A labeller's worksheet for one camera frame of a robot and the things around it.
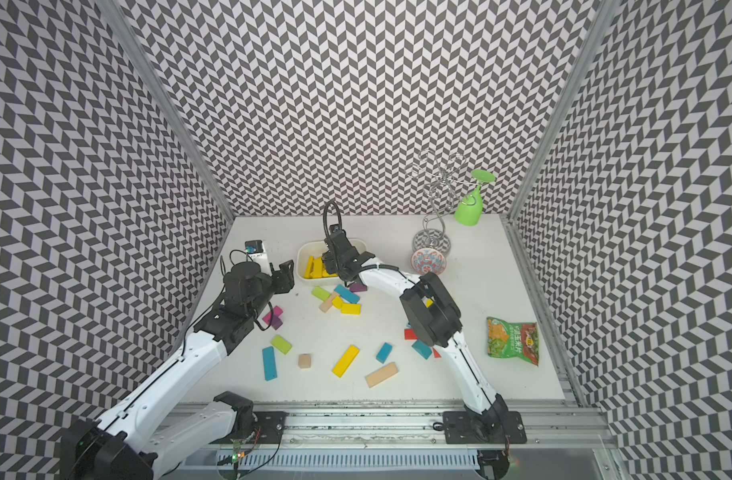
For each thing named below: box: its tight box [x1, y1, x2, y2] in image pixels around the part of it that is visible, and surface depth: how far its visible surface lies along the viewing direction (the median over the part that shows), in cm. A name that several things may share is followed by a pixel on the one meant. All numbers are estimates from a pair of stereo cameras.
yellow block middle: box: [341, 303, 361, 315], surface depth 96 cm
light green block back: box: [312, 286, 331, 301], surface depth 100 cm
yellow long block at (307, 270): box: [303, 255, 314, 279], surface depth 103 cm
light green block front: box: [270, 334, 292, 355], surface depth 90 cm
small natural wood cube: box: [299, 353, 311, 369], surface depth 85 cm
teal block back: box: [334, 284, 361, 304], surface depth 100 cm
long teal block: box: [262, 346, 278, 381], surface depth 85 cm
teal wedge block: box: [411, 340, 432, 360], surface depth 88 cm
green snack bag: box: [486, 317, 539, 367], surface depth 86 cm
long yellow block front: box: [332, 344, 360, 378], surface depth 86 cm
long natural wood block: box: [364, 362, 399, 388], surface depth 84 cm
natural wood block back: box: [319, 292, 339, 313], surface depth 96 cm
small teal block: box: [376, 342, 393, 364], surface depth 86 cm
